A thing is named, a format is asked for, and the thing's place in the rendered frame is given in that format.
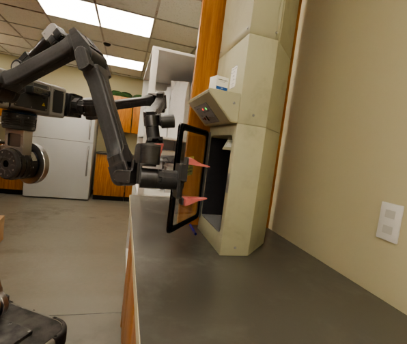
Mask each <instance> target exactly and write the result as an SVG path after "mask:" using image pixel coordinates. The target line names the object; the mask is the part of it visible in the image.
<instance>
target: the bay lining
mask: <svg viewBox="0 0 407 344"><path fill-rule="evenodd" d="M226 142H227V139H218V138H213V137H212V138H211V141H210V151H209V156H208V166H210V167H207V173H206V183H205V189H204V194H203V197H205V198H207V199H206V200H203V205H202V211H201V213H202V214H215V215H222V214H223V204H224V198H225V189H226V183H227V174H228V168H229V158H230V153H231V151H230V150H225V149H222V148H223V146H224V145H225V143H226Z"/></svg>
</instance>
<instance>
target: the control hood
mask: <svg viewBox="0 0 407 344"><path fill-rule="evenodd" d="M240 97H241V95H240V94H238V93H234V92H230V91H223V90H220V89H213V88H209V89H207V90H205V91H204V92H202V93H200V94H199V95H197V96H195V97H194V98H192V99H190V100H189V101H188V103H189V104H190V106H191V107H192V109H193V110H194V112H195V113H196V114H197V116H198V117H199V118H200V116H199V115H198V113H197V111H196V110H195V109H194V108H195V107H196V106H199V105H201V104H203V103H205V102H206V103H207V104H208V106H209V107H210V108H211V110H212V111H213V113H214V114H215V115H216V117H217V118H218V120H219V122H214V123H211V124H205V123H204V121H203V120H202V118H200V120H201V121H202V123H203V124H204V125H205V126H207V127H212V126H221V125H227V124H236V123H237V122H238V112H239V107H240Z"/></svg>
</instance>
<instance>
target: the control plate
mask: <svg viewBox="0 0 407 344"><path fill-rule="evenodd" d="M206 108H207V110H206ZM194 109H195V110H196V111H197V113H198V115H199V116H200V118H202V120H203V122H204V123H205V124H211V123H214V122H219V120H218V118H217V117H216V115H215V114H214V113H213V111H212V110H211V108H210V107H209V106H208V104H207V103H206V102H205V103H203V104H201V105H199V106H196V107H195V108H194ZM202 109H203V110H204V111H203V110H202ZM212 115H213V117H212V118H208V119H209V120H210V121H208V120H207V118H206V116H207V117H208V116H209V117H210V116H212ZM204 118H206V120H204Z"/></svg>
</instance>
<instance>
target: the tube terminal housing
mask: <svg viewBox="0 0 407 344"><path fill-rule="evenodd" d="M290 61H291V60H290V58H289V57H288V55H287V53H286V52H285V50H284V49H283V47H282V45H281V44H280V42H279V41H278V40H274V39H270V38H266V37H263V36H260V35H255V34H252V33H250V34H248V35H247V36H246V37H245V38H243V39H242V40H241V41H240V42H239V43H237V45H235V46H234V47H233V48H232V49H231V50H229V51H228V52H227V53H226V54H224V55H223V56H222V57H221V58H220V59H219V64H218V70H217V75H219V76H223V77H226V78H228V79H229V82H228V88H227V91H230V92H234V93H238V94H240V95H241V97H240V107H239V112H238V122H237V123H236V124H227V125H221V126H212V127H210V132H211V136H210V140H211V138H212V137H213V138H218V139H228V138H229V137H232V143H231V153H230V158H229V168H228V173H230V177H229V187H228V192H227V193H225V198H224V204H223V214H222V219H221V229H220V231H219V232H218V231H217V230H216V229H215V228H214V227H213V226H212V225H211V224H210V223H209V222H208V221H207V220H206V219H205V218H204V217H203V216H202V213H201V216H200V217H199V221H198V227H197V228H198V229H199V230H200V231H201V232H202V234H203V235H204V236H205V238H206V239H207V240H208V241H209V243H210V244H211V245H212V246H213V248H214V249H215V250H216V252H217V253H218V254H219V255H230V256H248V255H250V254H251V253H252V252H253V251H254V250H255V249H257V248H258V247H259V246H261V245H262V244H263V243H264V237H265V232H266V223H267V218H268V209H269V205H270V196H271V190H272V182H273V177H274V172H275V163H276V158H277V149H278V144H279V135H280V130H281V121H282V116H283V107H284V102H285V94H286V89H287V80H288V74H289V70H290ZM236 65H238V69H237V75H236V85H235V87H233V88H231V89H229V84H230V78H231V69H232V68H233V67H234V66H236Z"/></svg>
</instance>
